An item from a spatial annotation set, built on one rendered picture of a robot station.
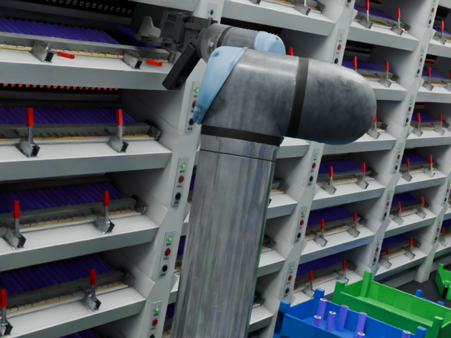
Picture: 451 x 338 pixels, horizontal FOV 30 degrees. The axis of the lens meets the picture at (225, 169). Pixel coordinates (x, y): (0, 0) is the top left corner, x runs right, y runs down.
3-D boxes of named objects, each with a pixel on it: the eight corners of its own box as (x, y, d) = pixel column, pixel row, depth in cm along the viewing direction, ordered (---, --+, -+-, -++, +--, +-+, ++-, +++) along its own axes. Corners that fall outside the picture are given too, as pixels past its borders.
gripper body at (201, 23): (180, 13, 190) (224, 21, 184) (174, 51, 191) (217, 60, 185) (160, 10, 184) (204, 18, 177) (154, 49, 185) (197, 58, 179)
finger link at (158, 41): (149, 35, 190) (182, 41, 186) (148, 42, 190) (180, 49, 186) (137, 33, 186) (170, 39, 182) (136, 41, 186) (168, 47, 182)
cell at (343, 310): (346, 308, 209) (341, 332, 211) (349, 306, 211) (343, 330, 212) (339, 305, 210) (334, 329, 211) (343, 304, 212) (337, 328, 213)
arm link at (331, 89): (396, 66, 115) (337, 97, 182) (306, 52, 115) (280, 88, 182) (382, 151, 115) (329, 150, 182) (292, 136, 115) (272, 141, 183)
